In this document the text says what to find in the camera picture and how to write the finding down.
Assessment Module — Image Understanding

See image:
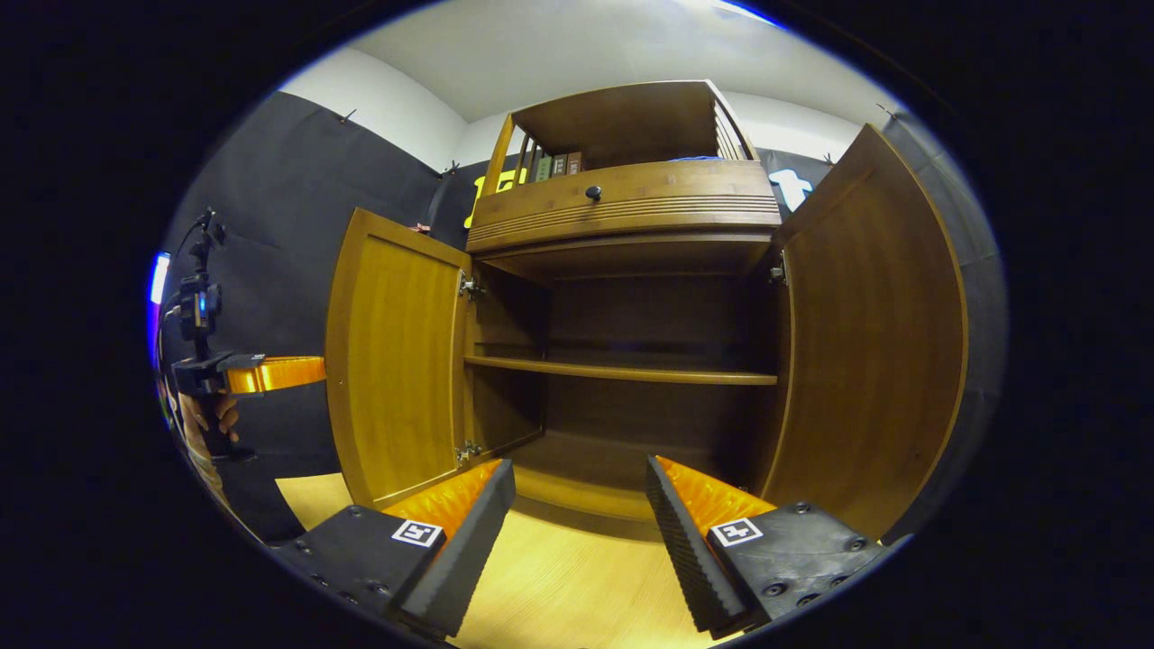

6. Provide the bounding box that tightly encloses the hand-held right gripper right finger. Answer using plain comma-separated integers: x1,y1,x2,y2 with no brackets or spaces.
645,455,889,639

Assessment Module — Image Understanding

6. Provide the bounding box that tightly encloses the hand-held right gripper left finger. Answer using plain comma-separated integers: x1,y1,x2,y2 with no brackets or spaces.
270,458,517,639

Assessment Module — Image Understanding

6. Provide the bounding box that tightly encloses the wooden shoe cabinet door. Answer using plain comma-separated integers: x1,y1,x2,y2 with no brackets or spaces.
762,123,970,540
325,207,474,510

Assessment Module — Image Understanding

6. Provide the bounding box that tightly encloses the wooden double-door shoe cabinet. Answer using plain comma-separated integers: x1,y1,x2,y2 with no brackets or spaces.
325,79,970,542

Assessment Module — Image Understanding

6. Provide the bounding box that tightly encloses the wooden cabinet drawer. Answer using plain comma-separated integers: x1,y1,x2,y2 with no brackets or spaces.
466,160,783,253

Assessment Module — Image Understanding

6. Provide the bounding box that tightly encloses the black backdrop cloth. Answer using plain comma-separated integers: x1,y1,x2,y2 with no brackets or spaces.
158,90,1009,542

